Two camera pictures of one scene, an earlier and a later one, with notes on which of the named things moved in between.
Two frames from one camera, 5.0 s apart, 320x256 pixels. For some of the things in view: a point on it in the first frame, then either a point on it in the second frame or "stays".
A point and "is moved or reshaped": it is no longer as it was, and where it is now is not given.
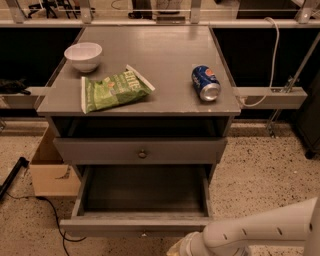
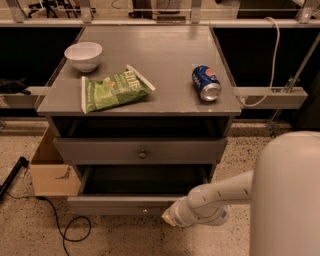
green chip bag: [122, 87] stays
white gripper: [187, 245] → [177, 212]
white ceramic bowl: [84, 56] stays
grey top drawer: [140, 150] stays
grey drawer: [140, 201] is moved or reshaped
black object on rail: [13, 87] stays
